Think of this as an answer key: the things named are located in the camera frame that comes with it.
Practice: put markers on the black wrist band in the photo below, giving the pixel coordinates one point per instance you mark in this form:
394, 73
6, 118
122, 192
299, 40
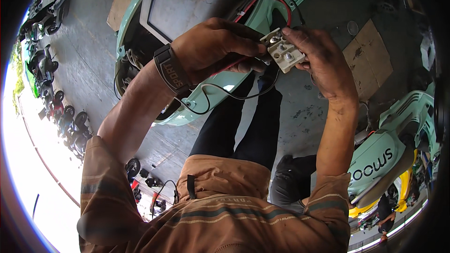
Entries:
172, 70

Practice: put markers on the brown cardboard sheet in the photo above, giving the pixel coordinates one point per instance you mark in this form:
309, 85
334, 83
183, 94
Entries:
123, 3

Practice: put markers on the person's left hand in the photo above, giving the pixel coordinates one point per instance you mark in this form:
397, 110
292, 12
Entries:
204, 49

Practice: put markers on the yellow scooter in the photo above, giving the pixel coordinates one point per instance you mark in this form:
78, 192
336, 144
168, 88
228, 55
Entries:
404, 186

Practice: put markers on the grey scooter panel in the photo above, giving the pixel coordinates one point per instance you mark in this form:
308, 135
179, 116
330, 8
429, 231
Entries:
186, 3

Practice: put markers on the black scooter wheel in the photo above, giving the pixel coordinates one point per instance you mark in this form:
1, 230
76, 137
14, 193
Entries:
133, 167

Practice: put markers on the person's legs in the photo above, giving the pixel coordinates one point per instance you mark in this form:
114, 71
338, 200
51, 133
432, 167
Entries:
246, 126

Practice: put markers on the person's body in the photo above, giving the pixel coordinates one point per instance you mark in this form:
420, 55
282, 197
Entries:
218, 218

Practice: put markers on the mint green printed scooter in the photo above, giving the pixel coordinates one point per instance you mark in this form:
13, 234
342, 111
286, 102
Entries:
383, 154

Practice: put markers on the clear round disc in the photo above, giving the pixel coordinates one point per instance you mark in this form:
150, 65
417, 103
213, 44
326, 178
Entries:
352, 27

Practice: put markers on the beige terminal block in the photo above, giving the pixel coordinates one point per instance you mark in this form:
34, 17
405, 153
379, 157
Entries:
285, 58

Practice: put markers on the person's left fingers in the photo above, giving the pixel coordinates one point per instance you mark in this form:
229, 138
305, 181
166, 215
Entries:
246, 45

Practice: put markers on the stained cardboard piece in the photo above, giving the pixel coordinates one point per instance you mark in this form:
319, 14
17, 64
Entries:
369, 59

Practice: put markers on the row of parked scooters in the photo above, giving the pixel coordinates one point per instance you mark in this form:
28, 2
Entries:
52, 77

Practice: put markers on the person's right hand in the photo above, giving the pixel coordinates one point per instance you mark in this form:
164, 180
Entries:
327, 66

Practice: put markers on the mint green scooter body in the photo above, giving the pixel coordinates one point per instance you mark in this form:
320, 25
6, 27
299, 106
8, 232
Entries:
211, 95

